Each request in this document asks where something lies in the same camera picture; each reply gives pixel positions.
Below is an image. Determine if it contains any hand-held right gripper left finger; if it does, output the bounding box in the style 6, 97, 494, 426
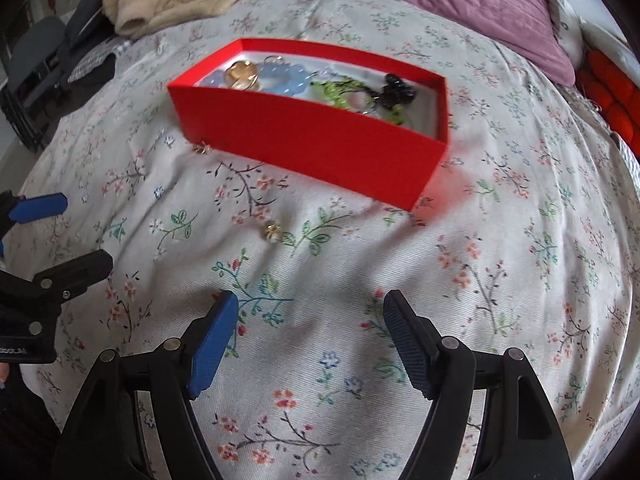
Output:
59, 290, 240, 480

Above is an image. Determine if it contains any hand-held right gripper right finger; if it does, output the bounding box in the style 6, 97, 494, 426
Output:
383, 290, 575, 480

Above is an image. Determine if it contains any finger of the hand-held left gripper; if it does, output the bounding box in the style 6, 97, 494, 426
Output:
0, 250, 115, 311
0, 191, 69, 236

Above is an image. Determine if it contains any red cardboard box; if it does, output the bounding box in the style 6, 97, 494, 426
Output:
167, 38, 450, 211

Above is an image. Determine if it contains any silver ring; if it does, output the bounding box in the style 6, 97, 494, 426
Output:
349, 91, 382, 117

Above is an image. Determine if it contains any black beaded ornament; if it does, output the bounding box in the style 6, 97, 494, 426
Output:
372, 73, 419, 107

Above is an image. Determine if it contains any green bead bracelet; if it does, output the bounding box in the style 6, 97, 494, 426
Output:
309, 76, 408, 126

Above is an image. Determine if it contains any light blue bead bracelet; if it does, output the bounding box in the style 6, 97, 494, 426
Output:
200, 57, 314, 97

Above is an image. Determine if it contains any floral bedsheet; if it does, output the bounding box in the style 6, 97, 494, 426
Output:
19, 0, 640, 480

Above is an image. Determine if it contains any dark grey chair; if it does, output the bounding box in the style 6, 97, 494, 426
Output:
0, 0, 121, 153

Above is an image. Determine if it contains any checked grey cloth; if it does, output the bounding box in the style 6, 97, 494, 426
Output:
66, 39, 123, 85

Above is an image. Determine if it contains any orange knitted cushion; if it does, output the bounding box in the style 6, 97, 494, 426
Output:
577, 49, 640, 153

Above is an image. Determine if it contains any purple pillow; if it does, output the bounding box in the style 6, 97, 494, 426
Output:
284, 0, 577, 86

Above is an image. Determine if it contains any white pillow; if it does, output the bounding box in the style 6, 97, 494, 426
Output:
520, 0, 633, 68

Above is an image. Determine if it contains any small gold pearl ring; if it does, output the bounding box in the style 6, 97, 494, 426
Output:
264, 222, 293, 244

